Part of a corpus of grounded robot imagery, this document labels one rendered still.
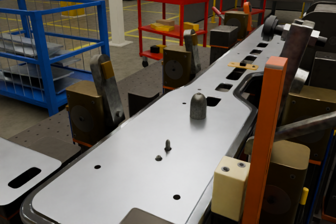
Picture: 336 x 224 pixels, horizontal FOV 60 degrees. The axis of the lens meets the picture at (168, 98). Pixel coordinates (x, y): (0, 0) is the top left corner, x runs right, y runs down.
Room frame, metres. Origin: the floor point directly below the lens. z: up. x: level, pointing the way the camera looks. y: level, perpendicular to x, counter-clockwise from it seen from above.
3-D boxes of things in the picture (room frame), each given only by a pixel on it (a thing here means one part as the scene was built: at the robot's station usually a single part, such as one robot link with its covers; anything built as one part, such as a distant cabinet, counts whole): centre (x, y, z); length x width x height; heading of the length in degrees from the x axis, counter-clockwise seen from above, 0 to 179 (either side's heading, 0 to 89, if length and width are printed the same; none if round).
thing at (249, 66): (0.80, -0.22, 1.01); 0.08 x 0.04 x 0.01; 63
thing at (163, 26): (3.57, -0.07, 0.49); 0.81 x 0.46 x 0.98; 45
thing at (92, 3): (2.81, 1.31, 0.48); 1.20 x 0.80 x 0.95; 62
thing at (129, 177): (0.82, -0.22, 1.00); 1.38 x 0.22 x 0.02; 152
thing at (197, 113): (0.50, -0.06, 1.02); 0.03 x 0.03 x 0.07
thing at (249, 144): (0.31, -0.11, 1.06); 0.03 x 0.01 x 0.03; 62
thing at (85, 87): (0.54, 0.17, 0.87); 0.12 x 0.07 x 0.35; 62
